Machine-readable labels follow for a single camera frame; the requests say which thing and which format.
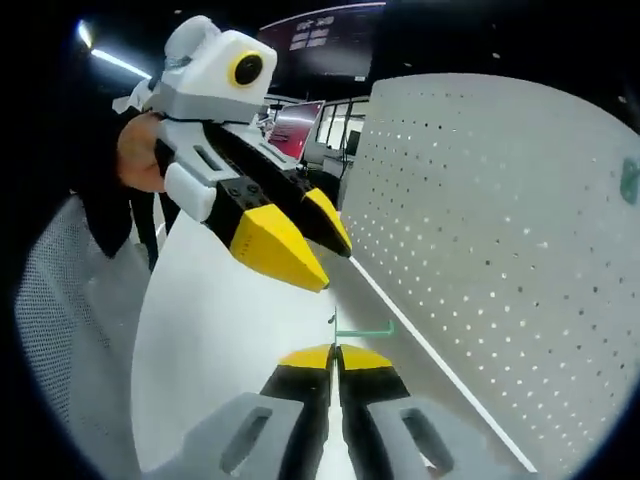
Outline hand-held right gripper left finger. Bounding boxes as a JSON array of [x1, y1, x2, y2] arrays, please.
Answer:
[[149, 343, 335, 480]]

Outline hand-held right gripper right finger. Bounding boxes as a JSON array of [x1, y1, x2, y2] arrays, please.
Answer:
[[335, 344, 539, 480]]

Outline green hook assembly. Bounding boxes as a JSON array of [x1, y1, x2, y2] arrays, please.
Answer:
[[619, 157, 640, 205], [327, 305, 396, 351]]

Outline white perforated mounting plate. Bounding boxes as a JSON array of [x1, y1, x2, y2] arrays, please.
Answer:
[[339, 73, 640, 474]]

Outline person's left hand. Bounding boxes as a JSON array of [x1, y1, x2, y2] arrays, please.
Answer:
[[117, 113, 170, 194]]

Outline red screen monitor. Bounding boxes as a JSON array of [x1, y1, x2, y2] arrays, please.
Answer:
[[269, 99, 326, 161]]

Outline black-framed glass partition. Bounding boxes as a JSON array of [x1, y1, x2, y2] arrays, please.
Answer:
[[319, 99, 371, 151]]

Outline ceiling strip light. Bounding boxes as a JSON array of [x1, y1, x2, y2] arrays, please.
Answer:
[[91, 47, 151, 81]]

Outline grey mesh chair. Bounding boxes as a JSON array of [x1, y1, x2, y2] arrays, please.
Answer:
[[14, 194, 161, 476]]

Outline large dark wall screen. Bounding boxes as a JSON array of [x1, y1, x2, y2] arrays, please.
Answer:
[[258, 2, 386, 81]]

